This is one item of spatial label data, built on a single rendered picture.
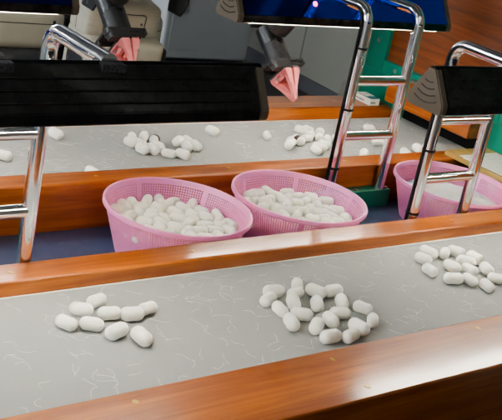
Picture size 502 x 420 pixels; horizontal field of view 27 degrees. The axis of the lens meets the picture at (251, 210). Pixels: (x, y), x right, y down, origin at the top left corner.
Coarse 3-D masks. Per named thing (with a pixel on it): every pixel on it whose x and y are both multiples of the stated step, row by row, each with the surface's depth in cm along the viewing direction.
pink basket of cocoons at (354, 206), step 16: (240, 176) 205; (256, 176) 210; (272, 176) 212; (288, 176) 213; (304, 176) 213; (240, 192) 205; (320, 192) 212; (336, 192) 211; (352, 192) 208; (256, 208) 191; (352, 208) 206; (256, 224) 194; (272, 224) 191; (288, 224) 190; (304, 224) 189; (320, 224) 189; (336, 224) 190; (352, 224) 193
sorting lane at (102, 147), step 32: (64, 128) 220; (96, 128) 224; (128, 128) 229; (160, 128) 233; (192, 128) 238; (224, 128) 242; (256, 128) 247; (288, 128) 252; (352, 128) 263; (384, 128) 269; (416, 128) 275; (0, 160) 196; (64, 160) 203; (96, 160) 206; (128, 160) 210; (160, 160) 213; (192, 160) 217; (224, 160) 221; (256, 160) 225
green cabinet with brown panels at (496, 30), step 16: (448, 0) 266; (464, 0) 261; (480, 0) 257; (496, 0) 254; (464, 16) 262; (480, 16) 258; (496, 16) 254; (384, 32) 282; (400, 32) 280; (432, 32) 271; (448, 32) 266; (464, 32) 262; (480, 32) 258; (496, 32) 254; (368, 48) 288; (384, 48) 283; (400, 48) 280; (432, 48) 271; (448, 48) 267; (496, 48) 255; (368, 64) 288; (384, 64) 283; (400, 64) 280; (416, 64) 276; (432, 64) 271; (464, 64) 263; (480, 64) 259
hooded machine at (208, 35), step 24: (168, 0) 571; (192, 0) 577; (216, 0) 586; (168, 24) 576; (192, 24) 584; (216, 24) 592; (240, 24) 601; (168, 48) 582; (192, 48) 590; (216, 48) 599; (240, 48) 607
